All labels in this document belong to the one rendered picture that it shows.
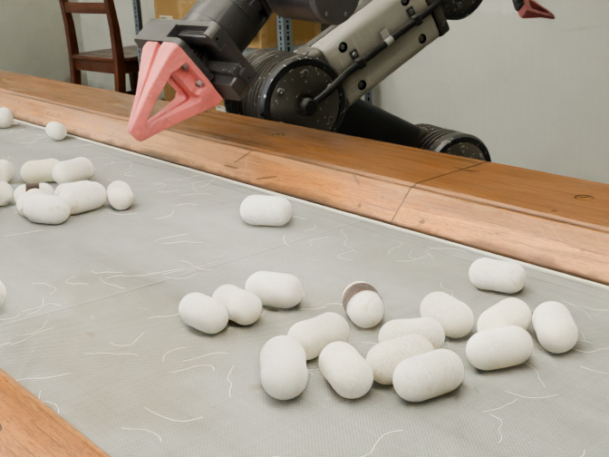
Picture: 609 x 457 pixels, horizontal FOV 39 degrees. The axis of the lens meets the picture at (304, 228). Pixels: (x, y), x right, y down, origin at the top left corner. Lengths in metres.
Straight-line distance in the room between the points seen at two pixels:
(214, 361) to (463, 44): 2.74
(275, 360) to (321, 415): 0.03
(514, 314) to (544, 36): 2.50
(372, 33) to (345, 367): 0.85
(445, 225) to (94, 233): 0.25
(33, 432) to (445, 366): 0.17
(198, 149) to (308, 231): 0.23
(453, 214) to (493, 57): 2.46
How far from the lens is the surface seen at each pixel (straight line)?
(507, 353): 0.40
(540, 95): 2.93
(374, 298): 0.44
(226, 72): 0.72
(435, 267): 0.53
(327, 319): 0.42
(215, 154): 0.78
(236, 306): 0.45
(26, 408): 0.35
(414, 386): 0.37
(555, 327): 0.42
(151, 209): 0.68
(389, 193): 0.62
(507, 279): 0.48
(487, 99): 3.07
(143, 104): 0.72
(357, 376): 0.37
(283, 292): 0.46
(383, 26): 1.19
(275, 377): 0.37
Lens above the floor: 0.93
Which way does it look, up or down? 18 degrees down
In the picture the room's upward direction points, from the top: 3 degrees counter-clockwise
